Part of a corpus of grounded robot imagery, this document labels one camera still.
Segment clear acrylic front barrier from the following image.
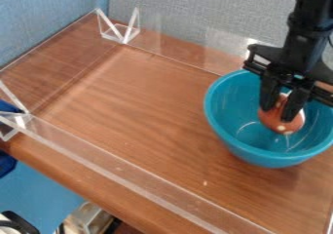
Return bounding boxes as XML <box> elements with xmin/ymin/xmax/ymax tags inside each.
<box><xmin>7</xmin><ymin>115</ymin><xmax>272</xmax><ymax>234</ymax></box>

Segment grey metal frame below table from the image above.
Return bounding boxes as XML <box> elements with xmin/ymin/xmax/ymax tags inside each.
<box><xmin>55</xmin><ymin>202</ymin><xmax>115</xmax><ymax>234</ymax></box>

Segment blue cloth object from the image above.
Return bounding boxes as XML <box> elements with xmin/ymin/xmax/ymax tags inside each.
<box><xmin>0</xmin><ymin>99</ymin><xmax>23</xmax><ymax>178</ymax></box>

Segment clear acrylic back barrier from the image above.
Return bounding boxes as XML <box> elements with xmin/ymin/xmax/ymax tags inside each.
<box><xmin>129</xmin><ymin>15</ymin><xmax>333</xmax><ymax>86</ymax></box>

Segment clear acrylic corner bracket front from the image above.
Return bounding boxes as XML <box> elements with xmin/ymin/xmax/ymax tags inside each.
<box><xmin>0</xmin><ymin>80</ymin><xmax>31</xmax><ymax>141</ymax></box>

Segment blue plastic bowl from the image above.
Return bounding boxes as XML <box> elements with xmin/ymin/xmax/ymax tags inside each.
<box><xmin>203</xmin><ymin>70</ymin><xmax>333</xmax><ymax>169</ymax></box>

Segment clear acrylic corner bracket back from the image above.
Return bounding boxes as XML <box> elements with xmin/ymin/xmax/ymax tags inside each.
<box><xmin>95</xmin><ymin>7</ymin><xmax>140</xmax><ymax>44</ymax></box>

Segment brown toy mushroom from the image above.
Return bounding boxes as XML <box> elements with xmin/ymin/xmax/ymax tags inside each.
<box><xmin>257</xmin><ymin>93</ymin><xmax>305</xmax><ymax>135</ymax></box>

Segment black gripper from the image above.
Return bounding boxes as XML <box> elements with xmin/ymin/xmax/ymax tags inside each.
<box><xmin>244</xmin><ymin>44</ymin><xmax>333</xmax><ymax>123</ymax></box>

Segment clear acrylic corner bracket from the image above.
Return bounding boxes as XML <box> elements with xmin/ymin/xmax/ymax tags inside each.
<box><xmin>95</xmin><ymin>7</ymin><xmax>140</xmax><ymax>44</ymax></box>
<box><xmin>0</xmin><ymin>80</ymin><xmax>31</xmax><ymax>141</ymax></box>

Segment black and white object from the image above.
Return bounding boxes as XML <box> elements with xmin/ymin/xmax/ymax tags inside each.
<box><xmin>0</xmin><ymin>211</ymin><xmax>40</xmax><ymax>234</ymax></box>

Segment clear acrylic barrier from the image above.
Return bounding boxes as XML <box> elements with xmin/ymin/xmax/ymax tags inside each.
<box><xmin>129</xmin><ymin>15</ymin><xmax>333</xmax><ymax>86</ymax></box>
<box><xmin>7</xmin><ymin>115</ymin><xmax>272</xmax><ymax>234</ymax></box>

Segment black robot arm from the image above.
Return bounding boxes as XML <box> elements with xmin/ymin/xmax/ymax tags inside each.
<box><xmin>244</xmin><ymin>0</ymin><xmax>333</xmax><ymax>122</ymax></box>

